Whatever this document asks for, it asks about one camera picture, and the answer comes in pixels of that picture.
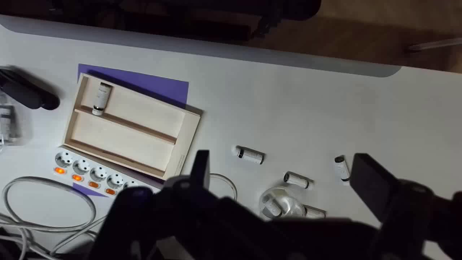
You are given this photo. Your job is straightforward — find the thick white power cable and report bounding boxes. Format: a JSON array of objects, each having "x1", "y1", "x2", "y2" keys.
[
  {"x1": 0, "y1": 213, "x2": 55, "y2": 260},
  {"x1": 1, "y1": 174, "x2": 108, "y2": 257}
]

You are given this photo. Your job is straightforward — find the white power strip orange switches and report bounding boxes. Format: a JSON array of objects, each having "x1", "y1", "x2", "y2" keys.
[{"x1": 50, "y1": 148, "x2": 156, "y2": 199}]

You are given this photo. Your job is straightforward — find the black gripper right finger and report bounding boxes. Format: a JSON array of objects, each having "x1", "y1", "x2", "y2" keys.
[{"x1": 348, "y1": 151, "x2": 406, "y2": 225}]

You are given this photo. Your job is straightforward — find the thin white cable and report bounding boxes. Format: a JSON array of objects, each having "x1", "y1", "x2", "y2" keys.
[{"x1": 209, "y1": 171, "x2": 240, "y2": 200}]

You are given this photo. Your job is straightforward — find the black stapler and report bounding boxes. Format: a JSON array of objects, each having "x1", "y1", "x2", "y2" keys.
[{"x1": 0, "y1": 66, "x2": 62, "y2": 111}]

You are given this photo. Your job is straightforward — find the wooden divided tray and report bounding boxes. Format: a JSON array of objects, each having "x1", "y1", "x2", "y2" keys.
[{"x1": 61, "y1": 72, "x2": 205, "y2": 181}]

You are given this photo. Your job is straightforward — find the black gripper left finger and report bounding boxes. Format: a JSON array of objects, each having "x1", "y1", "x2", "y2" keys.
[{"x1": 189, "y1": 148, "x2": 212, "y2": 189}]

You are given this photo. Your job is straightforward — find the purple paper sheet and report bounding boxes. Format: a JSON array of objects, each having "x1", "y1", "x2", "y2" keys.
[{"x1": 71, "y1": 63, "x2": 190, "y2": 199}]

